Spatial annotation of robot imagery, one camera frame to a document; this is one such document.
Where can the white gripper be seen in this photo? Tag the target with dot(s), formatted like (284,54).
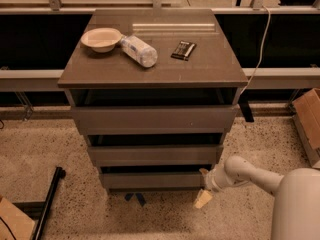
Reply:
(210,181)

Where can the grey bottom drawer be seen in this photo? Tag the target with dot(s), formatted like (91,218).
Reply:
(152,181)

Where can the grey drawer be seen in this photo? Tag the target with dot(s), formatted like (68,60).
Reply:
(148,156)
(153,120)
(152,181)

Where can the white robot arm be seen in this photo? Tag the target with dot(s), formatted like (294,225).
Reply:
(296,208)

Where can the grey middle drawer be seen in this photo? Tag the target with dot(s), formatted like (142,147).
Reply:
(148,156)

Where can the grey top drawer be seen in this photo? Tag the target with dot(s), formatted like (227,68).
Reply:
(153,120)

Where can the grey drawer cabinet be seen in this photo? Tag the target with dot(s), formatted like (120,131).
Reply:
(211,77)

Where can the cardboard box right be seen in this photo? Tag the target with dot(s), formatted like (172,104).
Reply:
(307,121)

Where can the cardboard box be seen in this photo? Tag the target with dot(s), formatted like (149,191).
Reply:
(307,121)
(14,224)

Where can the black snack packet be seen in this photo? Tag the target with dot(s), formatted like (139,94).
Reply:
(184,50)

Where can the clear plastic water bottle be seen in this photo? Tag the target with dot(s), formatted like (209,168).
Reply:
(140,51)

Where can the white paper bowl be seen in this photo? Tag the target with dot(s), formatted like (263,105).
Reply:
(101,40)

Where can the cardboard box left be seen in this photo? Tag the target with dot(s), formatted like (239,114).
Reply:
(14,224)

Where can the black metal frame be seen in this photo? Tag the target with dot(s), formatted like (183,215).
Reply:
(38,211)

